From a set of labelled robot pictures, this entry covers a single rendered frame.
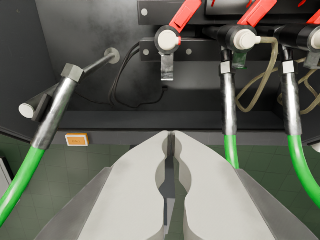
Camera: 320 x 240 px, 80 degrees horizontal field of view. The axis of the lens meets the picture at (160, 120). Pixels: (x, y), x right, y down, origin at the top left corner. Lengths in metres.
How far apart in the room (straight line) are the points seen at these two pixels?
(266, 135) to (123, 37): 0.43
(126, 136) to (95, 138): 0.08
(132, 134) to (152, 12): 0.27
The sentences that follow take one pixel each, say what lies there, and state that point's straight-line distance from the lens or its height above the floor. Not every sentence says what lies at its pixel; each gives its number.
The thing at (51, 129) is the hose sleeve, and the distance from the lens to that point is 0.23.
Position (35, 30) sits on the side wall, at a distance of 0.58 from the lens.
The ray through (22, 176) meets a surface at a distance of 0.24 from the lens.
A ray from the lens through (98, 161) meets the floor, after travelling 1.85.
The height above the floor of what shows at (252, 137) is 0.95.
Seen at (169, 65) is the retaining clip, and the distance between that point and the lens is 0.23.
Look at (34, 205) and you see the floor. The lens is 2.59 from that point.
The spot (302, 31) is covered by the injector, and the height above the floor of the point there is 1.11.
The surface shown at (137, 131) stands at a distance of 0.47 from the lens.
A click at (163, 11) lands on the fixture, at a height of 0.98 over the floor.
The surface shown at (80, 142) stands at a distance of 0.51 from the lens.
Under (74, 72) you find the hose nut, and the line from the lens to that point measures 0.23.
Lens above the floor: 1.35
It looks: 63 degrees down
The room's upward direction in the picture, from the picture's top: 177 degrees counter-clockwise
